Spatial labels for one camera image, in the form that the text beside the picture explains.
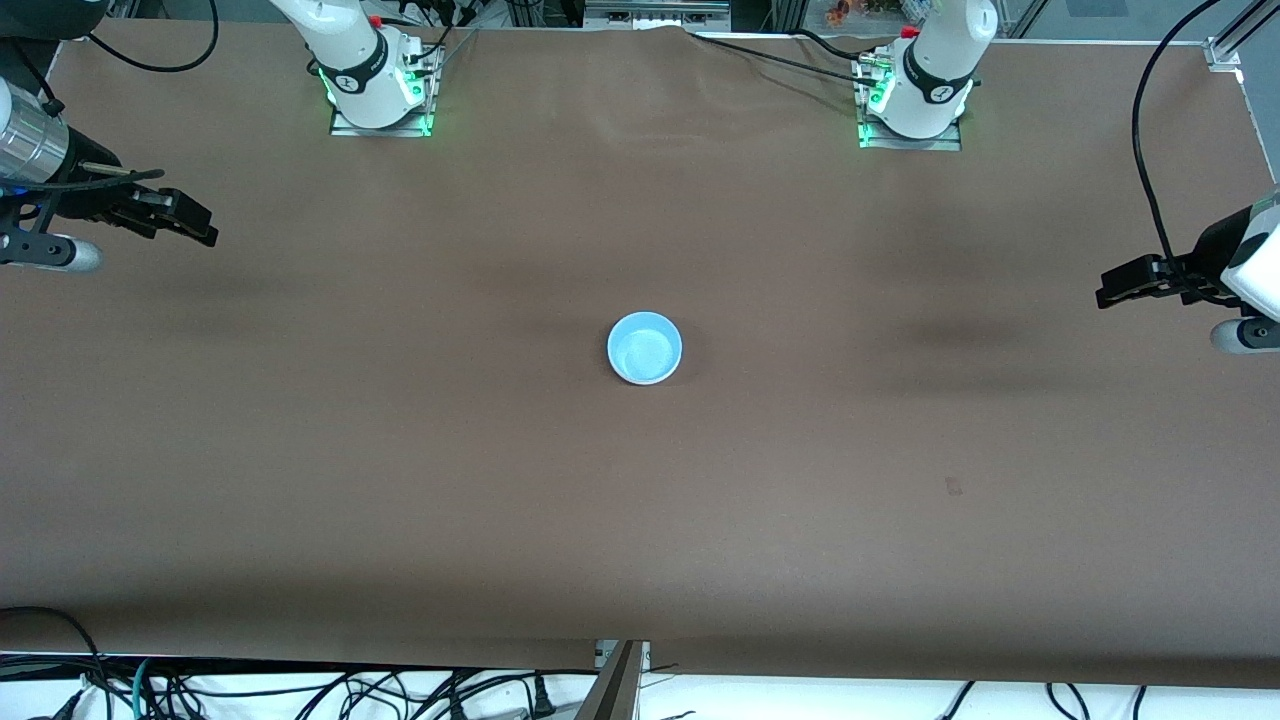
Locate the thick black looped cable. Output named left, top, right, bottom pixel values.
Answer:
left=0, top=606, right=106, bottom=720

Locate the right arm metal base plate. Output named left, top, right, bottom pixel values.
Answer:
left=328, top=40, right=441, bottom=138

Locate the long black base cable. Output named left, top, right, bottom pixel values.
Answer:
left=690, top=30, right=881, bottom=89

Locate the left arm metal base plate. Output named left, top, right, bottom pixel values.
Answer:
left=855, top=55, right=963, bottom=153

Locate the light blue plastic bowl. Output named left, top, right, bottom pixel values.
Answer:
left=607, top=311, right=684, bottom=384

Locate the aluminium support post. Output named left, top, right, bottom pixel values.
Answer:
left=575, top=640, right=649, bottom=720

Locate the brown table cloth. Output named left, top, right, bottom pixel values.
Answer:
left=0, top=18, right=1280, bottom=691

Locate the thin grey base cable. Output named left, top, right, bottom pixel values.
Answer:
left=420, top=25, right=479, bottom=66

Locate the short black base cable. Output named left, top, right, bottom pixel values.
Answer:
left=795, top=28, right=866, bottom=59

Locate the grey power strip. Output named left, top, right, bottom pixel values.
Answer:
left=585, top=0, right=731, bottom=31

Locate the colourful background object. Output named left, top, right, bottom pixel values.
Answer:
left=825, top=0, right=936, bottom=29

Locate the aluminium frame profile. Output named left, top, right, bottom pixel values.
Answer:
left=1205, top=0, right=1280, bottom=73

